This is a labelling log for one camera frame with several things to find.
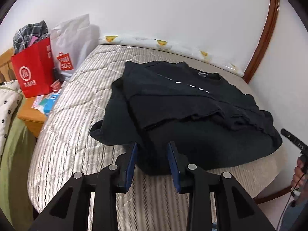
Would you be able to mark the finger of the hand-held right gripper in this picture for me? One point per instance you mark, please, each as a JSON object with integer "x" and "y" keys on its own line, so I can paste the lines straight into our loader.
{"x": 286, "y": 134}

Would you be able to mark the red paper bag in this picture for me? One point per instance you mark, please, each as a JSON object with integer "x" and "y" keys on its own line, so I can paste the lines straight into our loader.
{"x": 33, "y": 72}

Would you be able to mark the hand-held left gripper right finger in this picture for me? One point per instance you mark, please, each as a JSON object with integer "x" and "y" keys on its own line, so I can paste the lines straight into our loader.
{"x": 173, "y": 166}

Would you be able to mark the black sweatshirt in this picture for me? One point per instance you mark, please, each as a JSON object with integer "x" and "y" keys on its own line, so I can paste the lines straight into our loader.
{"x": 192, "y": 130}

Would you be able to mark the red striped packet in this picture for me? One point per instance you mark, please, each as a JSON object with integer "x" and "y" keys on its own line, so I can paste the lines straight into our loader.
{"x": 56, "y": 85}

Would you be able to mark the white plastic bag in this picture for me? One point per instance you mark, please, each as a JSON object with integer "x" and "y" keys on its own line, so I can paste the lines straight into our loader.
{"x": 72, "y": 38}

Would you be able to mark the pink cloth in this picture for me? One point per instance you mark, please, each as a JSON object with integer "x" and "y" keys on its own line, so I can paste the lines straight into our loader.
{"x": 35, "y": 41}

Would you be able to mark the green bed sheet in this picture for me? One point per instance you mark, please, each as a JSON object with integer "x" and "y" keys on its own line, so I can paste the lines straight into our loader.
{"x": 16, "y": 163}

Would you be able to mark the plaid cloth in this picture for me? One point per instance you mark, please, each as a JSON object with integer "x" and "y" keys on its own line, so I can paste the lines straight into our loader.
{"x": 26, "y": 35}

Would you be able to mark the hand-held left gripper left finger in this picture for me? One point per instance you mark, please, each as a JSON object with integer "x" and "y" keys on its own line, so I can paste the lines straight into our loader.
{"x": 131, "y": 163}

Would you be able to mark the white red leaflet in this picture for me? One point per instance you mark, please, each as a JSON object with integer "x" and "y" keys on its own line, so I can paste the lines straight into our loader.
{"x": 37, "y": 102}

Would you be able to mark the striped bed cover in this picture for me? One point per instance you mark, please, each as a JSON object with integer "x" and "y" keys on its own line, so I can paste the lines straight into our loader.
{"x": 72, "y": 137}

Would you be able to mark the white floral quilt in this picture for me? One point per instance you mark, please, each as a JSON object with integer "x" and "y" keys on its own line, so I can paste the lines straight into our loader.
{"x": 8, "y": 103}

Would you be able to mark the person's right hand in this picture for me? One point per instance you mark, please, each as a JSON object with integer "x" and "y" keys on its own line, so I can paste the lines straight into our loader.
{"x": 298, "y": 173}

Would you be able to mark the wooden bed rail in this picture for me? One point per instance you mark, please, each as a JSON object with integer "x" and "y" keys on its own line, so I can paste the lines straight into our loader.
{"x": 274, "y": 196}

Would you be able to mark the wooden nightstand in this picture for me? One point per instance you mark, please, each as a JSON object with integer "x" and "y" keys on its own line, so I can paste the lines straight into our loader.
{"x": 31, "y": 122}

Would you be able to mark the wooden headboard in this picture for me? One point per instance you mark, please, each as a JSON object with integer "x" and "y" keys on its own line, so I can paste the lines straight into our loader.
{"x": 6, "y": 65}

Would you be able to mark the printed rolled mat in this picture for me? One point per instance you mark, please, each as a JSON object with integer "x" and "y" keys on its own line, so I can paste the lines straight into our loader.
{"x": 187, "y": 50}

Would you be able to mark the wooden door frame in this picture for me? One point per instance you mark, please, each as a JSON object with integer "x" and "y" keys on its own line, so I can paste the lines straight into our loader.
{"x": 267, "y": 33}

